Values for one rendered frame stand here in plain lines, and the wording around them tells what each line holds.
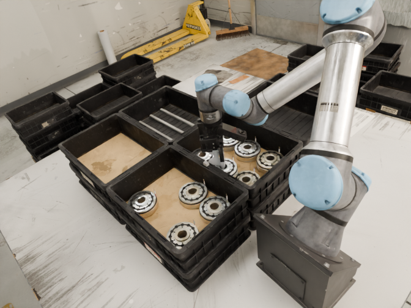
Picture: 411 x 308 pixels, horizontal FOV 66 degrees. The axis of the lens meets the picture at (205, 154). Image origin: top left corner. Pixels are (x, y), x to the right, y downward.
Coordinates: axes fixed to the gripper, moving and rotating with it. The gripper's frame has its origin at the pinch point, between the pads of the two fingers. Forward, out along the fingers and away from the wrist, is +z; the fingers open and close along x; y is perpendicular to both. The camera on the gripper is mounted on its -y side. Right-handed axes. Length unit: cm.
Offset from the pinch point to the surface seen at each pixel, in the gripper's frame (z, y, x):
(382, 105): 29, -96, -74
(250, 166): 2.5, -9.9, 0.9
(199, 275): 11.8, 10.7, 39.4
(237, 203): -5.9, -3.5, 27.6
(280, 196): 10.2, -19.4, 10.7
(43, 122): 25, 129, -103
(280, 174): -0.8, -19.4, 11.1
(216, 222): -5.5, 3.2, 34.0
